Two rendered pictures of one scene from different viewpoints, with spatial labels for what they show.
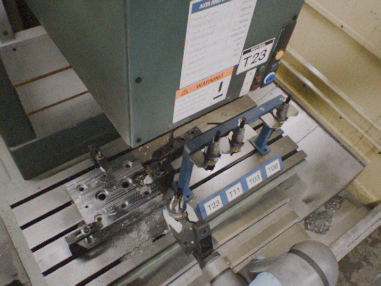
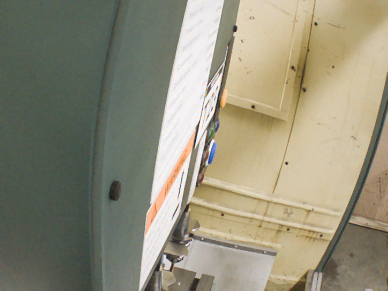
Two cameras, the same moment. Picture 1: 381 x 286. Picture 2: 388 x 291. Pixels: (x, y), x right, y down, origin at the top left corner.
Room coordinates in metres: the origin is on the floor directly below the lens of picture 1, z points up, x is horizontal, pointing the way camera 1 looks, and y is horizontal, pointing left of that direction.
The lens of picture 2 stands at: (0.26, 0.22, 1.91)
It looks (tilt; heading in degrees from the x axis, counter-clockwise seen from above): 28 degrees down; 323
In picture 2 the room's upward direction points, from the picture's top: 11 degrees clockwise
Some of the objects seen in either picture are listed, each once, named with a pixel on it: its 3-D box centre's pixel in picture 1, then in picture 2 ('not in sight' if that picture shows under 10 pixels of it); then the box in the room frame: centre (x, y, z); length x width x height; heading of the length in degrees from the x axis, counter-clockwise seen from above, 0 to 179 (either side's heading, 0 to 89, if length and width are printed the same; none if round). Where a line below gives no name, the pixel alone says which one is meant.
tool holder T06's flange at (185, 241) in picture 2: (280, 115); (178, 235); (0.95, -0.31, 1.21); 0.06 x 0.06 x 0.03
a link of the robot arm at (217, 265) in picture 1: (215, 267); not in sight; (0.34, -0.14, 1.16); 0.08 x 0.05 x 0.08; 135
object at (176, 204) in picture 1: (177, 200); not in sight; (0.49, 0.01, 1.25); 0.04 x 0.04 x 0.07
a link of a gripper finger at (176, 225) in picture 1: (170, 223); not in sight; (0.45, 0.02, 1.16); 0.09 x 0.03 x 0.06; 58
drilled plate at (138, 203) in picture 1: (114, 192); not in sight; (0.61, 0.26, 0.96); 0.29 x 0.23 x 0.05; 135
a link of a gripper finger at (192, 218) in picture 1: (187, 213); not in sight; (0.50, -0.03, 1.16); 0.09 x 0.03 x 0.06; 32
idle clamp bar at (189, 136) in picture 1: (176, 146); not in sight; (0.90, 0.07, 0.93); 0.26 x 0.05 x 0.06; 140
